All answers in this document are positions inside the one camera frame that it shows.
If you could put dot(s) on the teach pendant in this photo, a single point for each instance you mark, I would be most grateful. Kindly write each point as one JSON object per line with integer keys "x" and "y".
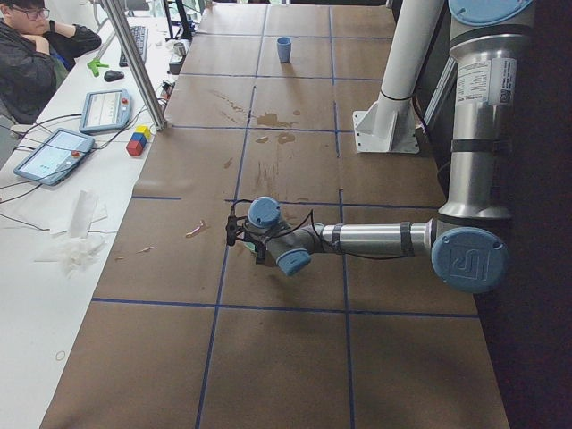
{"x": 56, "y": 158}
{"x": 105, "y": 111}

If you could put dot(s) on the seated person in black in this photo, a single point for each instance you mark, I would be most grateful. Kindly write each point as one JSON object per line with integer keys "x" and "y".
{"x": 37, "y": 53}

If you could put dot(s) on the blue block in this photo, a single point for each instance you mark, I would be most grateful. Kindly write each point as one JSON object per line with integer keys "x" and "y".
{"x": 139, "y": 137}

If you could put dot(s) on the green plastic tool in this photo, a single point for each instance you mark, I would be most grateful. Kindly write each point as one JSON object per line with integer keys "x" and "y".
{"x": 95, "y": 64}

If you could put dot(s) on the far teach pendant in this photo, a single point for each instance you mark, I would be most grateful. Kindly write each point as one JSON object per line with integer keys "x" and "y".
{"x": 105, "y": 111}

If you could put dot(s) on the light blue cup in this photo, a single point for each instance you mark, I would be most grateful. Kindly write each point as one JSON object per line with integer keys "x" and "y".
{"x": 283, "y": 45}

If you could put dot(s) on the white camera stand post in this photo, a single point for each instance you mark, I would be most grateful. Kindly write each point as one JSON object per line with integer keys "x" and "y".
{"x": 388, "y": 126}

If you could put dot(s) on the crumpled white tissue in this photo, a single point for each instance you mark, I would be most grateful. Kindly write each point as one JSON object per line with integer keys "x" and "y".
{"x": 72, "y": 245}

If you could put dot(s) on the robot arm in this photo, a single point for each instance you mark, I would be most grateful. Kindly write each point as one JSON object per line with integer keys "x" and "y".
{"x": 462, "y": 241}

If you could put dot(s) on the near teach pendant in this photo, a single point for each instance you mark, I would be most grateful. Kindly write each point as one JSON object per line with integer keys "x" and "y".
{"x": 56, "y": 158}

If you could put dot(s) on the yellow block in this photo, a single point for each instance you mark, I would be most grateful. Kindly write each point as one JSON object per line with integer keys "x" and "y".
{"x": 144, "y": 130}

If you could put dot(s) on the red block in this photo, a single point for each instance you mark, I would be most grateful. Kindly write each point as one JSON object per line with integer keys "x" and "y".
{"x": 135, "y": 147}

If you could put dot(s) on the silver metal can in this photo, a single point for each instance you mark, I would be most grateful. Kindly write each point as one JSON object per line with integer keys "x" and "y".
{"x": 179, "y": 49}

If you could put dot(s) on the black computer mouse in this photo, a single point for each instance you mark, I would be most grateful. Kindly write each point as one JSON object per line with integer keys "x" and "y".
{"x": 111, "y": 76}

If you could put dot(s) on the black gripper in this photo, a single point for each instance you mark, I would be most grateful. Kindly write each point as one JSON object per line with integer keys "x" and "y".
{"x": 259, "y": 251}

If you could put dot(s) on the aluminium frame post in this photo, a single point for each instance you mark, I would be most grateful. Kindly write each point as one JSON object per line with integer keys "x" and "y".
{"x": 138, "y": 69}

